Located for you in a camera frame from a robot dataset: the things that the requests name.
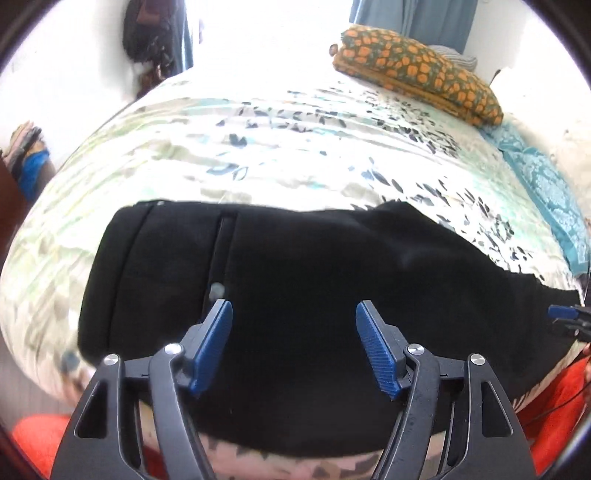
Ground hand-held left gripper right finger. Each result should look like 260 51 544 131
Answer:
355 299 537 480

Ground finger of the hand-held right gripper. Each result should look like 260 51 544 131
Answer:
547 305 591 343

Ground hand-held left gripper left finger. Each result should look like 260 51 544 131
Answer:
50 299 233 480

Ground black pants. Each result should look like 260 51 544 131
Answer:
76 199 585 457

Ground teal patterned pillow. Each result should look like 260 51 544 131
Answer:
480 122 591 278

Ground bed with floral bedspread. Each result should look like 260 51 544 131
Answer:
0 69 591 478

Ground brown wooden cabinet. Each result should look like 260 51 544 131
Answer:
0 159 31 259

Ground pile of colourful clothes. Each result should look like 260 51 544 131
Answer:
2 121 58 201

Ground grey striped knit cloth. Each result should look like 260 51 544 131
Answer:
431 45 476 71

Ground orange patterned pillow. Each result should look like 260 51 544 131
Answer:
332 25 504 127

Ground dark hanging clothes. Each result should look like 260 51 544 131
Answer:
122 0 185 100

